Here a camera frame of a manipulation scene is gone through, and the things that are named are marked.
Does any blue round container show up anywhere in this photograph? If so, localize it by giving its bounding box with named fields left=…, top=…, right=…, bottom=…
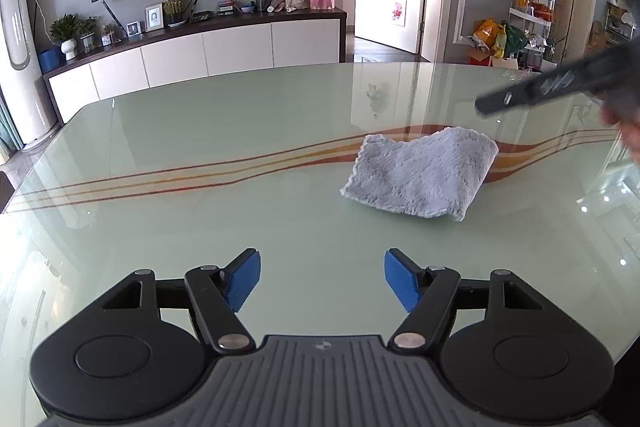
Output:
left=39, top=48, right=62, bottom=75

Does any green snack bag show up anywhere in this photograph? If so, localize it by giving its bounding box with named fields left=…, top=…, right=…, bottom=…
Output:
left=502, top=24, right=528, bottom=58

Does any teal curtain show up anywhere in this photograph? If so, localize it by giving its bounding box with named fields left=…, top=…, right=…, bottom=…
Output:
left=0, top=92, right=23, bottom=152

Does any green plant in white pot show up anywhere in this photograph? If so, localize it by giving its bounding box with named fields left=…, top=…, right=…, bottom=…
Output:
left=50, top=13, right=98, bottom=61

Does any white photo frame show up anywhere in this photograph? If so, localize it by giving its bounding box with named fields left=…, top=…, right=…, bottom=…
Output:
left=145, top=3, right=165, bottom=32

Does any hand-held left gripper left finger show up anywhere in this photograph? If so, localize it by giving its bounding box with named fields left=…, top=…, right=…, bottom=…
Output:
left=101, top=248, right=262, bottom=356

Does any person's right hand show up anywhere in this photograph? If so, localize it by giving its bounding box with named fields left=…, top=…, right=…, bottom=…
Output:
left=602, top=77, right=640, bottom=168

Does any wooden storage shelf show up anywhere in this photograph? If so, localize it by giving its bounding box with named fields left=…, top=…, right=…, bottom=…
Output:
left=602, top=2, right=640, bottom=45

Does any yellow-green potted plant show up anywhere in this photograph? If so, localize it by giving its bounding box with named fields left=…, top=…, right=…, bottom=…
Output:
left=163, top=0, right=190, bottom=28

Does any grey fluffy towel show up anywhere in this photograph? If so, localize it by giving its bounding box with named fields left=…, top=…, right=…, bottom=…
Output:
left=340, top=126, right=500, bottom=222

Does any white long tv cabinet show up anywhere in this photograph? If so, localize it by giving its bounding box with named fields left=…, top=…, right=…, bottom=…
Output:
left=44, top=7, right=348, bottom=125

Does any white tower air conditioner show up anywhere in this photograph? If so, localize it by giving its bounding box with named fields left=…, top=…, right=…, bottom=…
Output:
left=0, top=0, right=60, bottom=148

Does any orange snack bag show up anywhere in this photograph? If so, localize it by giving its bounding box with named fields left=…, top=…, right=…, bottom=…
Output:
left=474, top=18, right=506, bottom=58

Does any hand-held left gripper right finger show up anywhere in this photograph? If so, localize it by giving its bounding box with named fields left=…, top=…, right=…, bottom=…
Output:
left=384, top=248, right=544, bottom=356

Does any white snack shelf rack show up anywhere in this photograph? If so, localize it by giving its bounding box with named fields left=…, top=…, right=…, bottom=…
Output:
left=509, top=0, right=556, bottom=72

